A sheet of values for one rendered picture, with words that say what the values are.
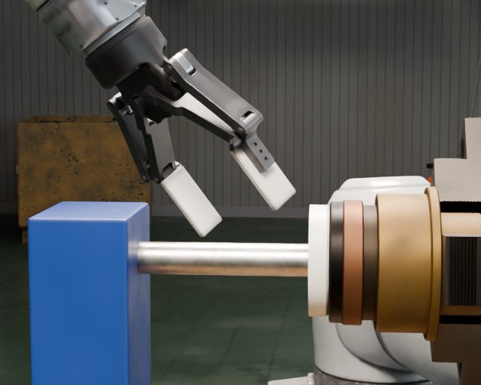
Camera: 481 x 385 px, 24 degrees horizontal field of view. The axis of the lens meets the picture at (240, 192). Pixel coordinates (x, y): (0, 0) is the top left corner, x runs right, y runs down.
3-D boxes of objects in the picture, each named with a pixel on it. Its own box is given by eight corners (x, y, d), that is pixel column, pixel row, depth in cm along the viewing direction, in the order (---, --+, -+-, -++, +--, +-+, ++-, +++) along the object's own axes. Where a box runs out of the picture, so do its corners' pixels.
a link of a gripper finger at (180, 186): (163, 181, 111) (159, 182, 112) (204, 237, 112) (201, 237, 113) (182, 164, 113) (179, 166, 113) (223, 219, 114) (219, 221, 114)
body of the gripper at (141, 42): (66, 69, 106) (125, 147, 107) (104, 40, 99) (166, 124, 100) (121, 30, 110) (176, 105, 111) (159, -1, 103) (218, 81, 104)
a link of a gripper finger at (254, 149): (237, 120, 101) (253, 111, 98) (269, 164, 102) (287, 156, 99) (226, 128, 100) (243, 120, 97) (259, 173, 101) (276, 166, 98)
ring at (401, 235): (474, 179, 71) (330, 177, 72) (495, 197, 62) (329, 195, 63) (470, 321, 72) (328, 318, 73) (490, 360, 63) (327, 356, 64)
